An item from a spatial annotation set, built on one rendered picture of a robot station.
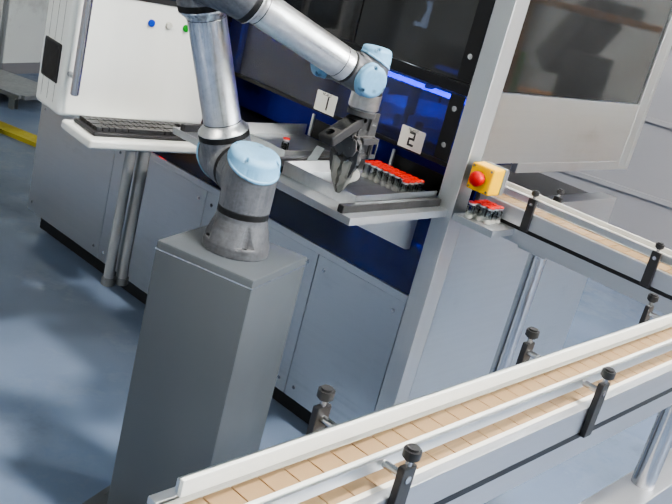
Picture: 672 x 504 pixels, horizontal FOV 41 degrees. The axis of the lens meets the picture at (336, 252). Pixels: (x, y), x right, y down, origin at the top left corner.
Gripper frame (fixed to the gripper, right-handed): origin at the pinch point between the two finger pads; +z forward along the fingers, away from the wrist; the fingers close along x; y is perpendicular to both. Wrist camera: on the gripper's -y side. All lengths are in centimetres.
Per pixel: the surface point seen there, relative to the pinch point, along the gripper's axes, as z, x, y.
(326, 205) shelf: 3.6, -2.4, -4.9
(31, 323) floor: 91, 112, -6
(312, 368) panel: 68, 20, 35
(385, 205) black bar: 2.0, -8.1, 10.7
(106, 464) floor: 92, 31, -29
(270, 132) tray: 3, 54, 28
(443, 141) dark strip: -13.6, -3.3, 34.6
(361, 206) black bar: 1.9, -8.1, 1.3
